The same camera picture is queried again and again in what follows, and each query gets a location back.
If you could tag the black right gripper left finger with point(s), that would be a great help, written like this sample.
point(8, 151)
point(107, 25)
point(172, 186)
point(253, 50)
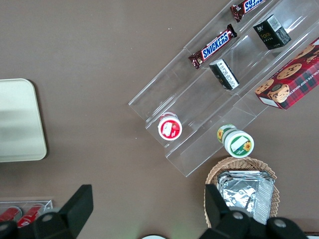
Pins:
point(67, 216)

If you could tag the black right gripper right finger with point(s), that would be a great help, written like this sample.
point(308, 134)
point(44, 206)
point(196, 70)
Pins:
point(224, 224)

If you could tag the light tan wicker basket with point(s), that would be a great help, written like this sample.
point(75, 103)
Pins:
point(239, 164)

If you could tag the beige plastic serving tray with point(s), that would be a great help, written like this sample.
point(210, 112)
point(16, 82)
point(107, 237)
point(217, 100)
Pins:
point(20, 94)

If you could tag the clear acrylic bottle rack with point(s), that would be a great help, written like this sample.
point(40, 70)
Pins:
point(48, 205)

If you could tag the stacked aluminium foil containers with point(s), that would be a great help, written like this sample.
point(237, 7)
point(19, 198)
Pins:
point(249, 196)

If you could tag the green lid yogurt cup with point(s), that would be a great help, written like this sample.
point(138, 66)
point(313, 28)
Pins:
point(238, 144)

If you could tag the red lid yogurt cup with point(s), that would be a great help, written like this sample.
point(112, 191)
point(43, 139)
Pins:
point(170, 129)

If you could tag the clear acrylic stepped display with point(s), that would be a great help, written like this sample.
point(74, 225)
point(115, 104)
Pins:
point(199, 104)

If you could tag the small black carton box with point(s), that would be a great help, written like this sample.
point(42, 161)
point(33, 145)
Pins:
point(271, 32)
point(224, 74)

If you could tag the red tartan cookie box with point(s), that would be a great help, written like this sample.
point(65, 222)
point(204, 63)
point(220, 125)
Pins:
point(294, 82)

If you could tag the Snickers chocolate bar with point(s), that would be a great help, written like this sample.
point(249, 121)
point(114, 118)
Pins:
point(214, 46)
point(246, 7)

